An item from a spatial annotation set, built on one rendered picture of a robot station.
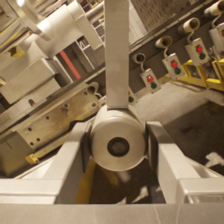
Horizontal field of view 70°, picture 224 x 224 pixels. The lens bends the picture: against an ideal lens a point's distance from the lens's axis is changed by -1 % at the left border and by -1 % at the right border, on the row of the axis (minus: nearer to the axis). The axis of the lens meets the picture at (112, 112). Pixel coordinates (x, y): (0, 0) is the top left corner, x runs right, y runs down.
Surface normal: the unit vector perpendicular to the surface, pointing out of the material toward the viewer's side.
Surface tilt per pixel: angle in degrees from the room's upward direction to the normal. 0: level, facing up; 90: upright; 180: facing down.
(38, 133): 90
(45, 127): 90
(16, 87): 90
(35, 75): 90
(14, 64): 68
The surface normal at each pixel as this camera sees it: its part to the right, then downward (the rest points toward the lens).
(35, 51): -0.22, -0.04
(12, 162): -0.01, 0.29
